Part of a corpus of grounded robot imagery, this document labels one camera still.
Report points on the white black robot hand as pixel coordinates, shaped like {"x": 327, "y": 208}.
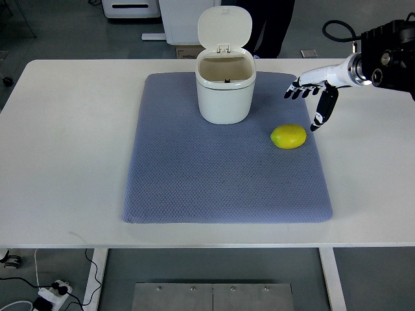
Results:
{"x": 325, "y": 79}

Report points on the yellow lemon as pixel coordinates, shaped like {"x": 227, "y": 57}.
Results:
{"x": 288, "y": 136}

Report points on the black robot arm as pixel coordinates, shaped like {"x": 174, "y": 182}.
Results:
{"x": 387, "y": 53}

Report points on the white trash bin open lid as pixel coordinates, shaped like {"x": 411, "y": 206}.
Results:
{"x": 225, "y": 71}

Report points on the grey floor socket plate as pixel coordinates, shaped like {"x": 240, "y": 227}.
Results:
{"x": 308, "y": 53}

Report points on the cardboard box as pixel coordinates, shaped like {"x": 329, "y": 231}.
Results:
{"x": 188, "y": 51}

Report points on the white cabinet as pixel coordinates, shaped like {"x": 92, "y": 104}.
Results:
{"x": 180, "y": 21}

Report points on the blue textured mat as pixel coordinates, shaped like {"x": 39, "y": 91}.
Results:
{"x": 185, "y": 169}

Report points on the right white table leg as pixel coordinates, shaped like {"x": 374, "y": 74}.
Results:
{"x": 332, "y": 280}

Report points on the white table leg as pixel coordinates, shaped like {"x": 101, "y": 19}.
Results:
{"x": 97, "y": 259}
{"x": 332, "y": 280}

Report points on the white appliance with slot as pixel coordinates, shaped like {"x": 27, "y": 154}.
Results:
{"x": 130, "y": 9}

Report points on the metal floor plate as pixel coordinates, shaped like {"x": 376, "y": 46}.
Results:
{"x": 212, "y": 296}

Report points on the left white table leg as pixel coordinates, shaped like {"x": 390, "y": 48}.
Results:
{"x": 97, "y": 259}

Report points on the black caster wheel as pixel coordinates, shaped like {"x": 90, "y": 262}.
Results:
{"x": 7, "y": 81}

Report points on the white power strip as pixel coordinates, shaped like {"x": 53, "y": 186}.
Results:
{"x": 53, "y": 297}

